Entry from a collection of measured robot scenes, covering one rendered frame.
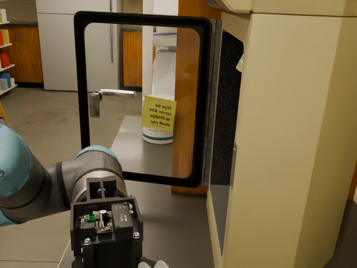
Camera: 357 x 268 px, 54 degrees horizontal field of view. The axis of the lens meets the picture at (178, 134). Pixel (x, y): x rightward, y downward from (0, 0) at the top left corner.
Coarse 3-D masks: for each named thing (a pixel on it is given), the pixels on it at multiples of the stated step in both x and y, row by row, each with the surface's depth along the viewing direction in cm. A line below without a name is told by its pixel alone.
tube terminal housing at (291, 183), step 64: (256, 0) 42; (320, 0) 42; (256, 64) 45; (320, 64) 45; (256, 128) 48; (320, 128) 48; (256, 192) 52; (320, 192) 56; (256, 256) 56; (320, 256) 66
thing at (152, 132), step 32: (96, 32) 77; (128, 32) 76; (160, 32) 75; (192, 32) 74; (96, 64) 80; (128, 64) 79; (160, 64) 77; (192, 64) 76; (128, 96) 81; (160, 96) 80; (192, 96) 79; (96, 128) 86; (128, 128) 84; (160, 128) 83; (192, 128) 81; (128, 160) 87; (160, 160) 86; (192, 160) 84
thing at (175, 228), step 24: (144, 192) 94; (168, 192) 94; (144, 216) 83; (168, 216) 84; (192, 216) 84; (144, 240) 75; (168, 240) 76; (192, 240) 76; (168, 264) 69; (192, 264) 69; (336, 264) 71
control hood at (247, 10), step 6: (216, 0) 49; (222, 0) 42; (228, 0) 42; (234, 0) 42; (240, 0) 42; (246, 0) 42; (252, 0) 42; (216, 6) 57; (222, 6) 48; (228, 6) 43; (234, 6) 42; (240, 6) 42; (246, 6) 42; (252, 6) 43; (240, 12) 43; (246, 12) 43
